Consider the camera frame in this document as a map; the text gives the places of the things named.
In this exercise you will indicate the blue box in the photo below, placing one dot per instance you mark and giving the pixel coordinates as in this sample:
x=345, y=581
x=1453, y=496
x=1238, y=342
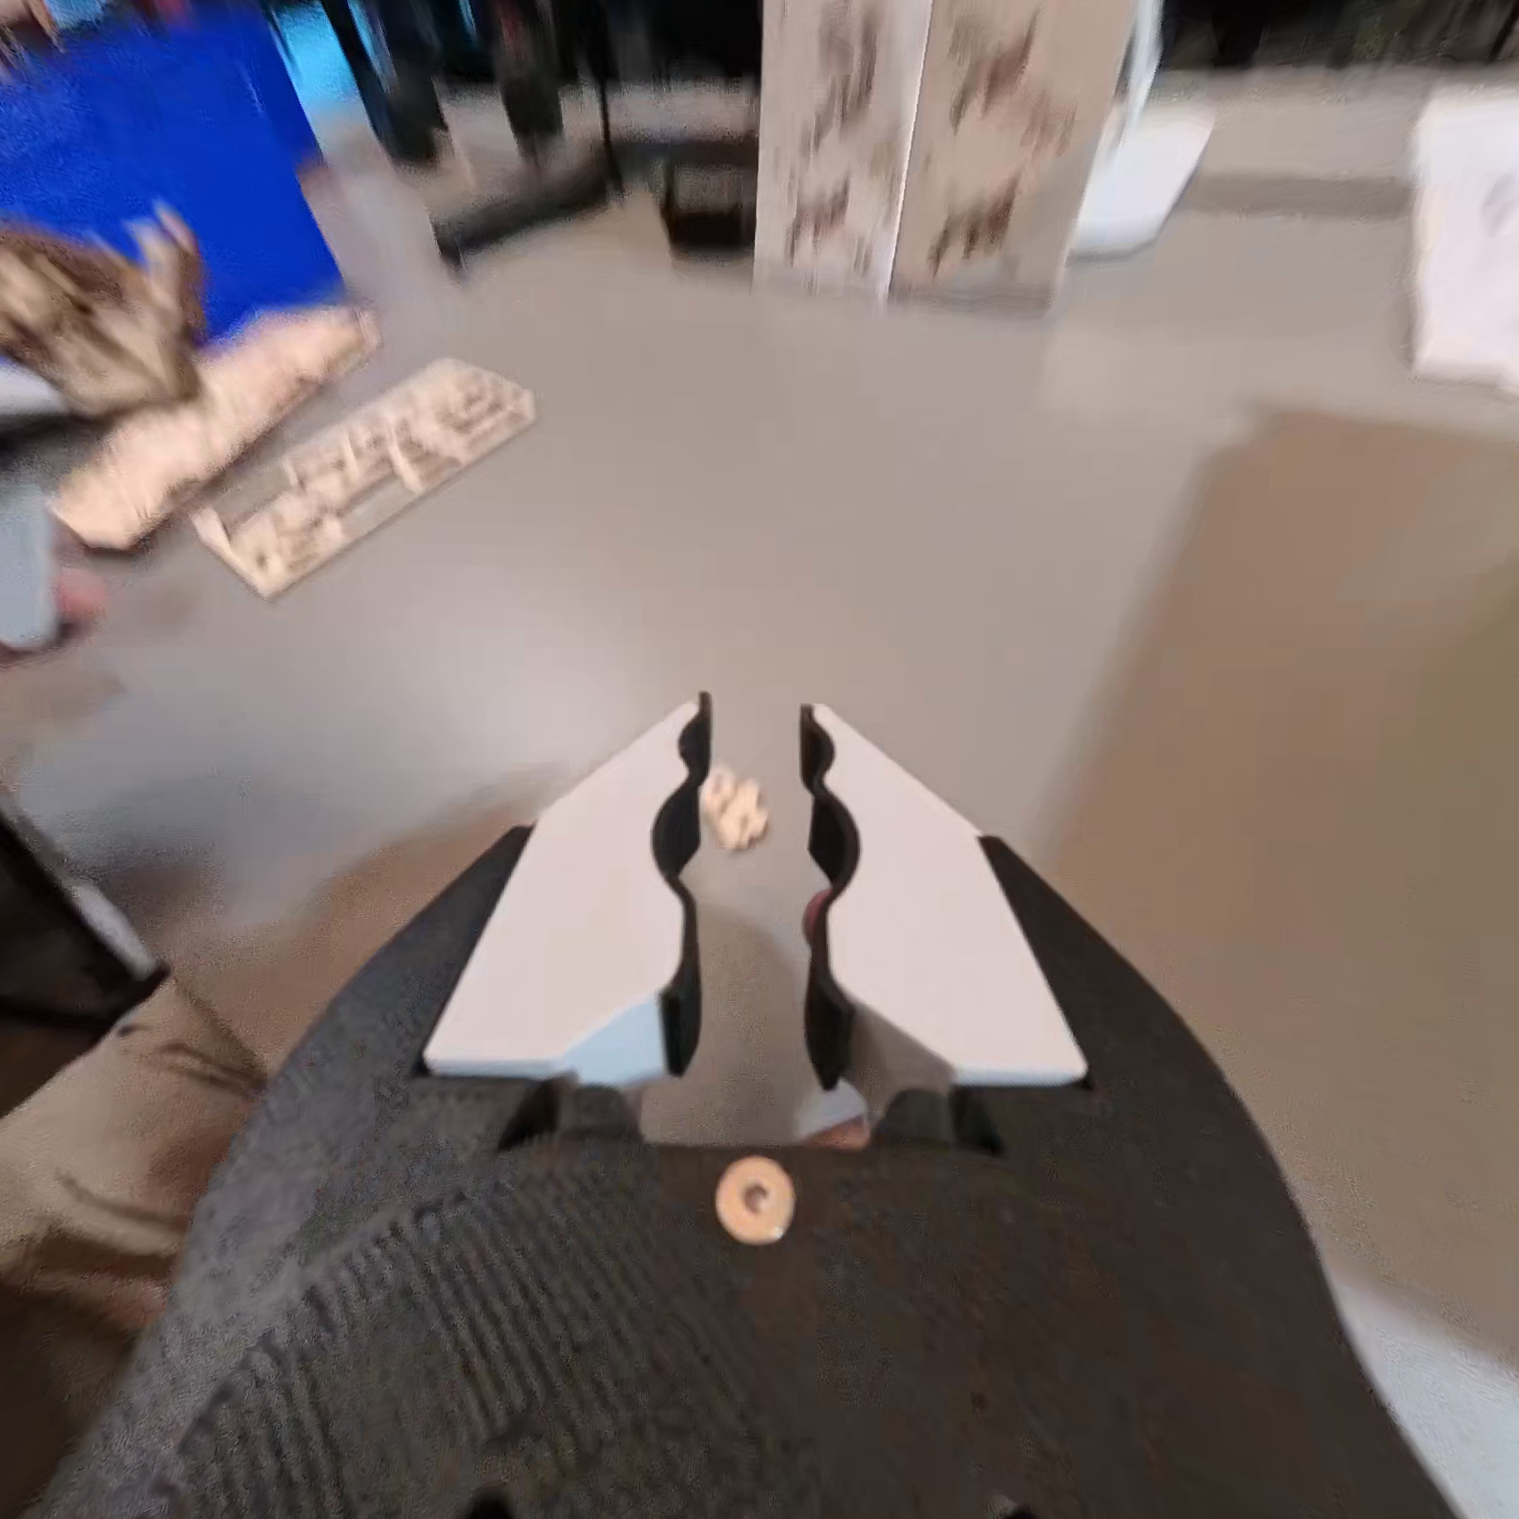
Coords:
x=153, y=154

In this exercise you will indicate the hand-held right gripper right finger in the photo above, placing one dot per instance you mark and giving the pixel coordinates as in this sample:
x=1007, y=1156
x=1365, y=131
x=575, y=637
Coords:
x=936, y=950

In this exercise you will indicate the person's olive clothing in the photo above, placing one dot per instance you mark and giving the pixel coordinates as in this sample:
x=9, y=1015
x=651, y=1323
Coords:
x=94, y=1187

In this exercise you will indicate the grey desk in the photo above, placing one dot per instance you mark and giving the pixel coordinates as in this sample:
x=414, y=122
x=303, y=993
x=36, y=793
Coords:
x=830, y=534

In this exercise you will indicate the wooden part sheet with cutouts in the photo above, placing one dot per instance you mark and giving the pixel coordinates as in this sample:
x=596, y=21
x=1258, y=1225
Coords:
x=367, y=474

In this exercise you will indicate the stacked wooden part sheets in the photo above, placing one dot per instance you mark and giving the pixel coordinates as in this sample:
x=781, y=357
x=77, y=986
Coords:
x=224, y=427

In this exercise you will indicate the illustrated instruction booklet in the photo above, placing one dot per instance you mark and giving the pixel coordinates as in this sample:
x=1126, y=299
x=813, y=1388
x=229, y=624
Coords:
x=925, y=143

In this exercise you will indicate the wooden puzzle model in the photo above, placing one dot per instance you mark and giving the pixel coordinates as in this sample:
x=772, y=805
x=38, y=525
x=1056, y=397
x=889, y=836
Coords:
x=94, y=321

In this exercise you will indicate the white stand base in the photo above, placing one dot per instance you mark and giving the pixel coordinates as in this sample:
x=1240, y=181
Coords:
x=1139, y=190

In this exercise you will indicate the small light wooden puzzle piece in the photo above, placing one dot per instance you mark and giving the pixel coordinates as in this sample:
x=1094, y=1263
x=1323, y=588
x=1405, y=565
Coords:
x=736, y=811

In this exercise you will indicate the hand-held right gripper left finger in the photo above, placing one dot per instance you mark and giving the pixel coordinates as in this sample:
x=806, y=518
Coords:
x=569, y=926

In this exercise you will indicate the black power adapter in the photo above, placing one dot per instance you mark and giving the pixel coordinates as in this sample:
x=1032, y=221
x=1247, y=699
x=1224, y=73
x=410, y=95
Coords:
x=522, y=201

